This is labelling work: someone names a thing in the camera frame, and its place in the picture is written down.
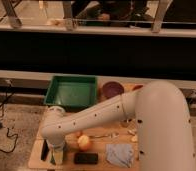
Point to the yellow apple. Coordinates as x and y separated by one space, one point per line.
84 143

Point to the orange bowl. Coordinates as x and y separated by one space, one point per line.
137 87

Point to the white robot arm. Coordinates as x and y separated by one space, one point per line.
163 125

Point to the black rectangular block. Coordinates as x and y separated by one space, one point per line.
86 158

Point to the black handled knife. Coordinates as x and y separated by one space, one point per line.
44 151

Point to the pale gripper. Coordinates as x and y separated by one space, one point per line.
58 157

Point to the blue cloth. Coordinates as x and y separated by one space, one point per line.
121 155

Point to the wooden cutting board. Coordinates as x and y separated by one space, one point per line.
98 146

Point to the metal cup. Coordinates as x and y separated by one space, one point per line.
126 123

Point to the orange carrot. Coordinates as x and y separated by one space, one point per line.
78 134

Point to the person in background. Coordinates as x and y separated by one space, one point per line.
117 13

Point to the green sponge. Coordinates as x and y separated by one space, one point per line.
63 149

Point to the green plastic tray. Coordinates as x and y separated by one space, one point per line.
72 92

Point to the purple bowl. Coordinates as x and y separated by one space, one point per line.
112 89

